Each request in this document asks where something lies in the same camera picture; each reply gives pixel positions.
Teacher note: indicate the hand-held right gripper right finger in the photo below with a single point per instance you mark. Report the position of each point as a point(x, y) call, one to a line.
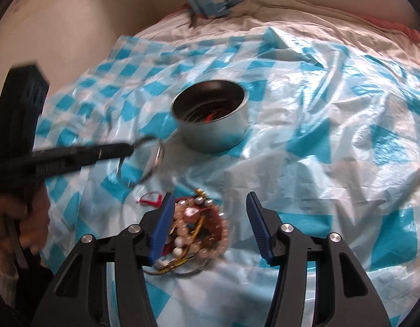
point(259, 224)

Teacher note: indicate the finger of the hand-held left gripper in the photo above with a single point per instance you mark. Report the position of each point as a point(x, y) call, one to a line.
point(87, 155)

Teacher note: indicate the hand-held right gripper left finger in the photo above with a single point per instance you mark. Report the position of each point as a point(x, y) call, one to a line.
point(162, 224)

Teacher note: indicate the pile of bead jewelry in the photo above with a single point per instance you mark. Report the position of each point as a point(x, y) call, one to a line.
point(192, 221)

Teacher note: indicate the silver bangle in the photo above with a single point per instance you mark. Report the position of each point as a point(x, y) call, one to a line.
point(159, 156)

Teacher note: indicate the round metal tin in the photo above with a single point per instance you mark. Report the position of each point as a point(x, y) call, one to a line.
point(213, 136)

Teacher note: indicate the person's left hand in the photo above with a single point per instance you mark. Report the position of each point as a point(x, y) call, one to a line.
point(34, 221)

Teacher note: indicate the red thread charm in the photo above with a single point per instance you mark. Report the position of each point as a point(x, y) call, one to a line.
point(152, 199)

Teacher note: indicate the blue checked plastic sheet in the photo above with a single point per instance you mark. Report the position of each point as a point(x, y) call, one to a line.
point(315, 163)

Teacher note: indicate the white bedsheet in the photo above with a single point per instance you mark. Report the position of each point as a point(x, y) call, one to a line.
point(298, 17)

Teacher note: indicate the pink cloth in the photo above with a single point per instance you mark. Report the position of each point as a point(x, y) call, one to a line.
point(397, 27)

